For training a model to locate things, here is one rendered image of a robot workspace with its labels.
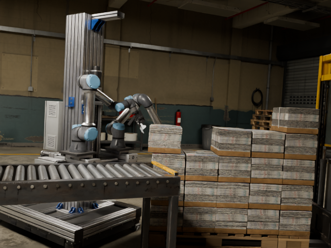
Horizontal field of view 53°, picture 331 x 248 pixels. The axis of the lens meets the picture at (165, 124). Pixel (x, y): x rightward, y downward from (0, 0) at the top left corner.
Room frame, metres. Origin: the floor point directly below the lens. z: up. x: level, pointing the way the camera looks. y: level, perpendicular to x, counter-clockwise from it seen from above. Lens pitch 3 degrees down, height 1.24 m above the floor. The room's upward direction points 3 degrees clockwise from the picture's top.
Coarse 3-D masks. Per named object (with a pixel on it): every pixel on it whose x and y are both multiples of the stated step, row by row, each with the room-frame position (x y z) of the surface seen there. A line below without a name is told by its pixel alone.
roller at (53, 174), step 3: (51, 165) 2.23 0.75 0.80; (54, 165) 2.26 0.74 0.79; (48, 168) 2.21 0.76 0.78; (51, 168) 2.14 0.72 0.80; (54, 168) 2.14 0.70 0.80; (51, 171) 2.06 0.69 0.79; (54, 171) 2.04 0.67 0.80; (51, 174) 2.00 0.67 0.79; (54, 174) 1.96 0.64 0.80; (57, 174) 1.98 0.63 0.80; (51, 177) 1.94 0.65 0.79; (54, 177) 1.90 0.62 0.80; (57, 177) 1.89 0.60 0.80
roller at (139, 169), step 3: (132, 165) 2.45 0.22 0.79; (135, 165) 2.41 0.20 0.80; (138, 165) 2.42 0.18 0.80; (135, 168) 2.37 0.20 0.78; (138, 168) 2.32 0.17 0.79; (141, 168) 2.30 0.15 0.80; (141, 171) 2.25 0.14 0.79; (144, 171) 2.22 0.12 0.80; (147, 171) 2.20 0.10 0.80; (144, 174) 2.18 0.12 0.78; (147, 174) 2.15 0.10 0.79; (150, 174) 2.12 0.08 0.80
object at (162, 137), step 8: (152, 128) 2.87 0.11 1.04; (160, 128) 2.87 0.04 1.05; (168, 128) 2.87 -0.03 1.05; (176, 128) 2.87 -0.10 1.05; (152, 136) 2.88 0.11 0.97; (160, 136) 2.87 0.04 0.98; (168, 136) 2.88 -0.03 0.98; (176, 136) 2.88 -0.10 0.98; (152, 144) 2.88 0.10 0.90; (160, 144) 2.88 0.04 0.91; (168, 144) 2.88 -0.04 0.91; (176, 144) 2.88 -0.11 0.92; (152, 152) 2.87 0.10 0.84
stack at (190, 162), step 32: (160, 160) 2.87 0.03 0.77; (192, 160) 2.89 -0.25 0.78; (224, 160) 2.91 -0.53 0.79; (256, 160) 2.92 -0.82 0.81; (192, 192) 2.88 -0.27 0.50; (224, 192) 2.90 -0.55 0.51; (256, 192) 2.92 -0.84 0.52; (160, 224) 2.88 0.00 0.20; (192, 224) 2.89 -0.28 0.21; (224, 224) 2.91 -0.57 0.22; (256, 224) 2.92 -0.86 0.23
